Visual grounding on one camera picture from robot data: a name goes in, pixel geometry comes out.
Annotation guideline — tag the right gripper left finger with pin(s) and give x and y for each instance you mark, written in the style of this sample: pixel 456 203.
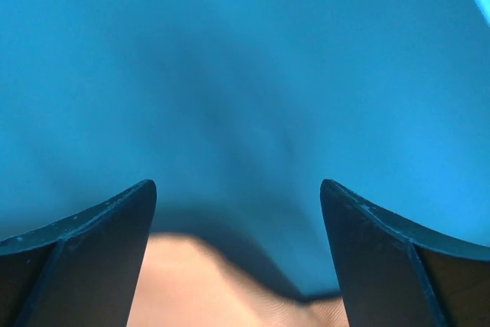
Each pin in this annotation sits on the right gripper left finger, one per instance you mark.
pixel 81 270

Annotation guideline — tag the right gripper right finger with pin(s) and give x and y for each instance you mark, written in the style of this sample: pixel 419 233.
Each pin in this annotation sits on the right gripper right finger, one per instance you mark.
pixel 394 272

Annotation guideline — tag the orange trousers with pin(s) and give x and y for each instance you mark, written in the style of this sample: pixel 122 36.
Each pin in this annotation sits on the orange trousers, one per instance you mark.
pixel 185 282

